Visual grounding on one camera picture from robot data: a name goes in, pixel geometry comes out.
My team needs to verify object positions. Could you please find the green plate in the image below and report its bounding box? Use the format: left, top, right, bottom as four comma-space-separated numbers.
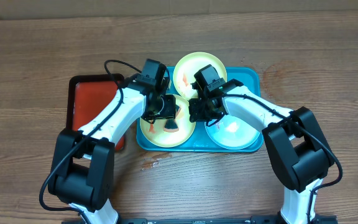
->
140, 94, 196, 147
173, 52, 227, 100

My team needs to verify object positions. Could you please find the light blue plate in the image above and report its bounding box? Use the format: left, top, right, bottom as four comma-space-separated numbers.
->
205, 115, 260, 150

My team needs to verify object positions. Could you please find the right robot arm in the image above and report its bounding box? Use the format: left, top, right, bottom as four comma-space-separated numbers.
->
189, 79, 338, 223

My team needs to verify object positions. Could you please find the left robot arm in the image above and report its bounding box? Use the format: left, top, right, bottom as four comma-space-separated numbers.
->
39, 80, 175, 223

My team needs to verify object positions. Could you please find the blue plastic tray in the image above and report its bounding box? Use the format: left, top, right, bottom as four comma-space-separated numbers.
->
135, 66, 264, 153

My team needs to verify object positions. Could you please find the red and black tray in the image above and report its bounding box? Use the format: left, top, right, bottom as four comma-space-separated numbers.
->
65, 73, 126, 153

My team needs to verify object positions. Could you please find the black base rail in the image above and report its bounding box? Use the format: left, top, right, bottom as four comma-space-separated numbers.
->
62, 215, 338, 224

